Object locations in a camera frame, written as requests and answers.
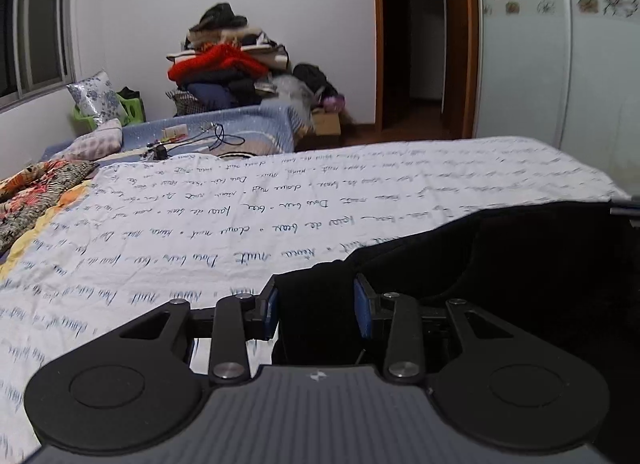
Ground black pants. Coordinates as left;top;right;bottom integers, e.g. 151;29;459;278
271;201;639;463

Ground cardboard box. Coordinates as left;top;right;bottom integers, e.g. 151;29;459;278
311;109;342;138

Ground blue dotted bed sheet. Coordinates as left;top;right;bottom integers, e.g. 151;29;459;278
41;104;316;169

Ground pile of clothes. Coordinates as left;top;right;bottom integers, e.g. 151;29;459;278
167;2;346;114

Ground white wardrobe with flower decals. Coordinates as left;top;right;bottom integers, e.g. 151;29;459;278
474;0;639;194

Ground floral orange blanket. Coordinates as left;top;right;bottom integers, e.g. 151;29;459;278
1;159;98;255

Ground wooden door frame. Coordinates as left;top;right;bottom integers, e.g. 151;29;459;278
374;0;480;141

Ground pink checkered pillow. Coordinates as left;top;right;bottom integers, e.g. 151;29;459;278
52;119;122;161

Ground green plastic stool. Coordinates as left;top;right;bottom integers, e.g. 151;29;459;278
72;86;145;131

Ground blue floral white pillow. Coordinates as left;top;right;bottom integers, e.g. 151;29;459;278
66;70;127;129

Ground window with grey frame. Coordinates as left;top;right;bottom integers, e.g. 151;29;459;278
0;0;75;109

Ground black cable on bed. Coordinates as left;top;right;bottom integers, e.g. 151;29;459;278
142;121;262;161

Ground white quilt with blue script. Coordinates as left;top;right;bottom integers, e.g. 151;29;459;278
1;137;623;463

